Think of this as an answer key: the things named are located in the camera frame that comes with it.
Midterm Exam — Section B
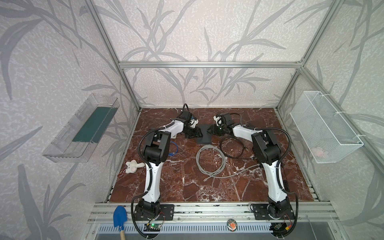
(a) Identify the grey ethernet cable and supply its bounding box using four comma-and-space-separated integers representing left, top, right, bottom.
195, 144, 260, 182

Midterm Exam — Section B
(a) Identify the white plush toy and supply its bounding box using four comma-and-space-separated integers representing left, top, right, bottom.
124, 160, 146, 174

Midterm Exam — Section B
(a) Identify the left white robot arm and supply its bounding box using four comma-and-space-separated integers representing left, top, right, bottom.
132, 109, 203, 219

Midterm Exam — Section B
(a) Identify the black cable with green plug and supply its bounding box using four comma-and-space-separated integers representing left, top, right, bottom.
219, 136, 256, 160

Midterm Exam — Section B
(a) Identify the pink item in basket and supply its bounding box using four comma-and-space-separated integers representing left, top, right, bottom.
311, 147, 328, 158

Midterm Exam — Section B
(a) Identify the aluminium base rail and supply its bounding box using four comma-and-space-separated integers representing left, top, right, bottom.
87, 202, 340, 224

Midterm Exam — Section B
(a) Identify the green circuit board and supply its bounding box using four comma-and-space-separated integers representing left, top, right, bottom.
143, 223, 162, 232

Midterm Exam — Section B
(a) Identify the clear plastic wall bin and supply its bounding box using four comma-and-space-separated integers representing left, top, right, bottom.
43, 94, 120, 163

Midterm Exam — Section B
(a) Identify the blue shovel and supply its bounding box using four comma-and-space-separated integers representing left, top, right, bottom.
113, 206, 128, 240

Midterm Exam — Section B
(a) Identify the dark grey network switch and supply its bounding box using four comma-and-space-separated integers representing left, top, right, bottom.
197, 124, 212, 145

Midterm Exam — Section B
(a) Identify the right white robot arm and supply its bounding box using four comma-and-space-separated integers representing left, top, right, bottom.
210, 113, 299, 220

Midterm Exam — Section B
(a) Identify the white wire mesh basket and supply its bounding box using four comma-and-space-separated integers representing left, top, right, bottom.
290, 91, 364, 164

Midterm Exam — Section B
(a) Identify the blue cable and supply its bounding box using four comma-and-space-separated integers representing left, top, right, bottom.
168, 140, 180, 157

